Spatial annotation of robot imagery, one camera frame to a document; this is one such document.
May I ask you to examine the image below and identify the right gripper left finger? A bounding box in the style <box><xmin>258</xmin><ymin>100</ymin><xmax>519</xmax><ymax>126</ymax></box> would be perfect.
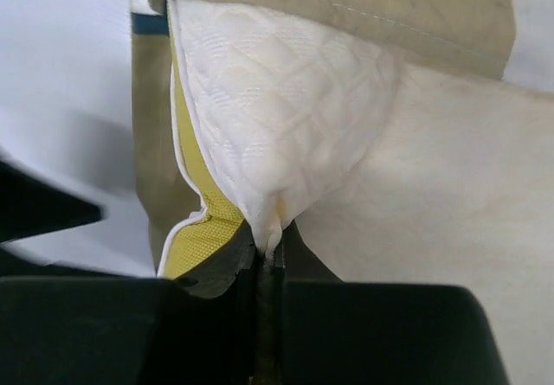
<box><xmin>1</xmin><ymin>223</ymin><xmax>256</xmax><ymax>384</ymax></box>

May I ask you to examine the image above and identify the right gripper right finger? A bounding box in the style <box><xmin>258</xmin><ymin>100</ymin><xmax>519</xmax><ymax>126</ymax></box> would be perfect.
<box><xmin>275</xmin><ymin>225</ymin><xmax>508</xmax><ymax>384</ymax></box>

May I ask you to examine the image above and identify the cream quilted pillow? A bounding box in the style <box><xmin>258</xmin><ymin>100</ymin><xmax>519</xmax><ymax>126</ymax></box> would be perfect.
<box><xmin>158</xmin><ymin>0</ymin><xmax>553</xmax><ymax>384</ymax></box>

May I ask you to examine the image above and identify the blue beige patchwork pillowcase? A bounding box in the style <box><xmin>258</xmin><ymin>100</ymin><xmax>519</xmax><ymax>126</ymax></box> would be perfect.
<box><xmin>130</xmin><ymin>0</ymin><xmax>517</xmax><ymax>279</ymax></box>

